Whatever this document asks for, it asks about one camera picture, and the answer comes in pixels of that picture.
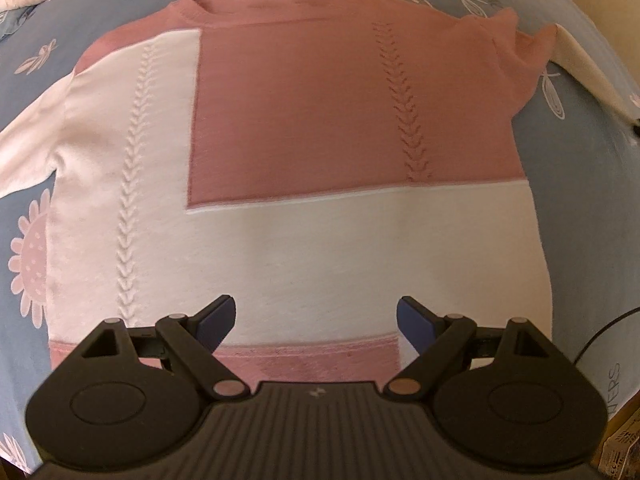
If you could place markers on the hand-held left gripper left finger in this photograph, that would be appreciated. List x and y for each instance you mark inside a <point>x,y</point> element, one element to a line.
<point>215,322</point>

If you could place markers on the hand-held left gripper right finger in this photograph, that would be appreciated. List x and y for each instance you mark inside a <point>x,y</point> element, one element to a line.
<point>417,325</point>

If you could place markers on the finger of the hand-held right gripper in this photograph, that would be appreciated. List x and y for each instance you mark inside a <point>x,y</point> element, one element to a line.
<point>637,126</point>

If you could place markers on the pink and white knit sweater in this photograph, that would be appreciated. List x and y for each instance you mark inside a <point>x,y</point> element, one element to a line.
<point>325,110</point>

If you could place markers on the bed with blue floral sheet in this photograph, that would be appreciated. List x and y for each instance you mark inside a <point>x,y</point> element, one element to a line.
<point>590,210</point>

